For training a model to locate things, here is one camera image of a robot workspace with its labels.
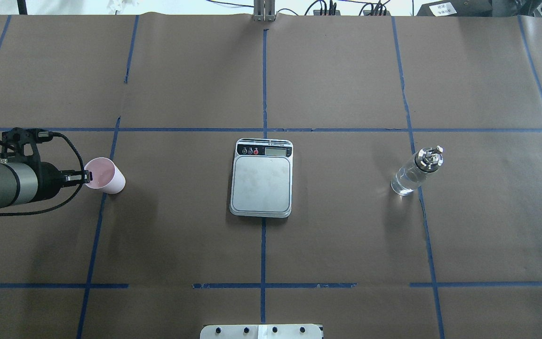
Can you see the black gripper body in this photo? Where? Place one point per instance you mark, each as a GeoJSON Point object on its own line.
{"type": "Point", "coordinates": [49, 181]}

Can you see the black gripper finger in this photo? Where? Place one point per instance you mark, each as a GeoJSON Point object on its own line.
{"type": "Point", "coordinates": [77, 177]}

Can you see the pink plastic cup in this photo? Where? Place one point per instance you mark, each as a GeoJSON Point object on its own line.
{"type": "Point", "coordinates": [105, 176]}

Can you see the clear glass sauce bottle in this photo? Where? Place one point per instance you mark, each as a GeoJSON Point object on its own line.
{"type": "Point", "coordinates": [423, 164]}

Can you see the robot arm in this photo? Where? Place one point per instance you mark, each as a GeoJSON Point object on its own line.
{"type": "Point", "coordinates": [21, 184]}

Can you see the digital kitchen scale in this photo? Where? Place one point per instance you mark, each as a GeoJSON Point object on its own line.
{"type": "Point", "coordinates": [262, 178]}

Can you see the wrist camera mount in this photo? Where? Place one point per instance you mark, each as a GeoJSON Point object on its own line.
{"type": "Point", "coordinates": [19, 145]}

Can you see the white pedestal column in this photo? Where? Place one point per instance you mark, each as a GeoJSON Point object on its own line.
{"type": "Point", "coordinates": [263, 331]}

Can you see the aluminium frame post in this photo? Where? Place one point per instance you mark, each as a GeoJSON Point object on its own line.
{"type": "Point", "coordinates": [264, 11]}

